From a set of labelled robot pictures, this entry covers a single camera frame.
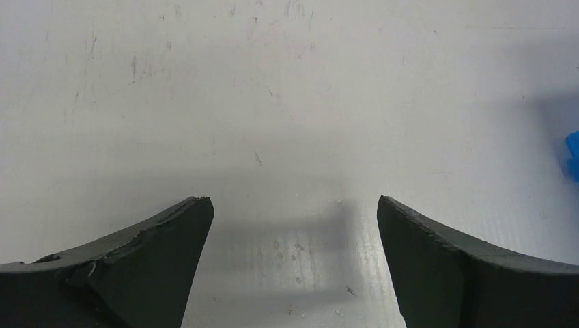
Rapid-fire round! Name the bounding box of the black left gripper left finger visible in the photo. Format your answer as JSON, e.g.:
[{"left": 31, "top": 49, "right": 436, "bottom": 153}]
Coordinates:
[{"left": 1, "top": 197, "right": 214, "bottom": 327}]

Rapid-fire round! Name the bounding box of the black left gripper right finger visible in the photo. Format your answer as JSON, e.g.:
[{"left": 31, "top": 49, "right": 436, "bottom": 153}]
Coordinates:
[{"left": 377, "top": 196, "right": 578, "bottom": 327}]

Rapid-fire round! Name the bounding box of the blue plastic bin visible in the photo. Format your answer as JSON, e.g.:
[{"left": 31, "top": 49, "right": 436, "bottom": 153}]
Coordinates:
[{"left": 565, "top": 131, "right": 579, "bottom": 182}]

